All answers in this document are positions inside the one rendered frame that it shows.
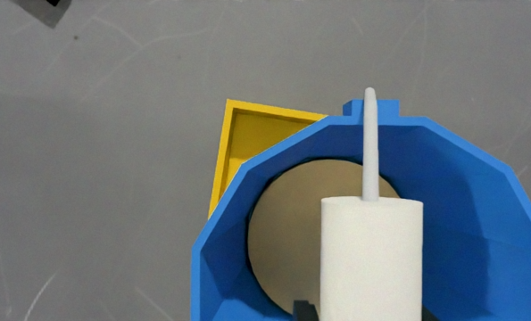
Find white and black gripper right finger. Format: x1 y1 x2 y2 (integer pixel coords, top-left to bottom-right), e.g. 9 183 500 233
421 303 440 321

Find yellow shallow tray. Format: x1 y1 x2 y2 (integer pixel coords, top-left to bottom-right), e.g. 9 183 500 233
208 99 328 220

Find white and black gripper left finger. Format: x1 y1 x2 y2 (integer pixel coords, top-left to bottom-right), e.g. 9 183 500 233
293 300 319 321

